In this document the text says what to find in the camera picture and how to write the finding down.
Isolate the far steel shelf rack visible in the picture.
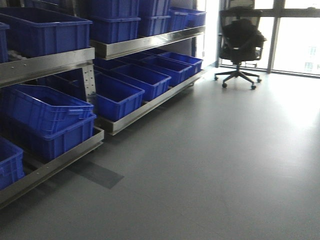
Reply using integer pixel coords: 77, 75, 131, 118
90, 25, 206, 136

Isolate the steel shelf rack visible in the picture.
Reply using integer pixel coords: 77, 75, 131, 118
90, 25, 206, 136
0, 47, 105, 209

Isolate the blue crate upper near shelf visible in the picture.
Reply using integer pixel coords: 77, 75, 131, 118
0, 7, 93, 57

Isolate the near steel shelf rack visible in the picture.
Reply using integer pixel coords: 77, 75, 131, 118
0, 47, 105, 209

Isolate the blue bin rack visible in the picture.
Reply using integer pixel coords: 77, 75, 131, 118
140, 56, 192, 87
107, 64, 172, 102
94, 73, 145, 122
159, 52, 203, 78

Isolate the blue crate upper far lower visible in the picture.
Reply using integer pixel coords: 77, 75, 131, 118
89, 16, 141, 44

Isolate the blue bin upper far right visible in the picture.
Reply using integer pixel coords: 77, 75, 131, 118
167, 6, 207, 32

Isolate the black office chair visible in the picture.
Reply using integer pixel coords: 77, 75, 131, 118
214, 7, 266, 90

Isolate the blue crate upper far stacked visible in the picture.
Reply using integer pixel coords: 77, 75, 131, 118
86, 0, 140, 19

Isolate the blue crate under tilted crate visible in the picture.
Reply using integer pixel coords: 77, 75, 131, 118
0, 114, 97, 162

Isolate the blue crate bottom left corner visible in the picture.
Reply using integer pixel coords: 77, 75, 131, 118
0, 136, 25, 190

